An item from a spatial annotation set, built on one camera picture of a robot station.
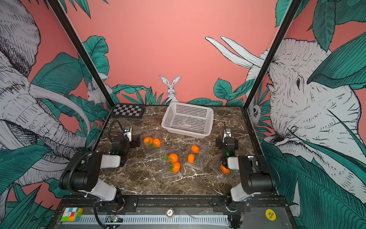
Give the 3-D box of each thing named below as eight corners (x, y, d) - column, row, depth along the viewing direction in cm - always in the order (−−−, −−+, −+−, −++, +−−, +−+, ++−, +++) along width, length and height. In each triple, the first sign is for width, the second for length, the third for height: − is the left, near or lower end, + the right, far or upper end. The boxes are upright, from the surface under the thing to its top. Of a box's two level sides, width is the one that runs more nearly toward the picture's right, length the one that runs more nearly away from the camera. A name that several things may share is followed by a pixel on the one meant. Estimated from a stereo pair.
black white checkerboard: (111, 118, 112) (109, 116, 110) (116, 105, 121) (115, 103, 119) (142, 118, 112) (141, 116, 110) (145, 105, 121) (145, 104, 120)
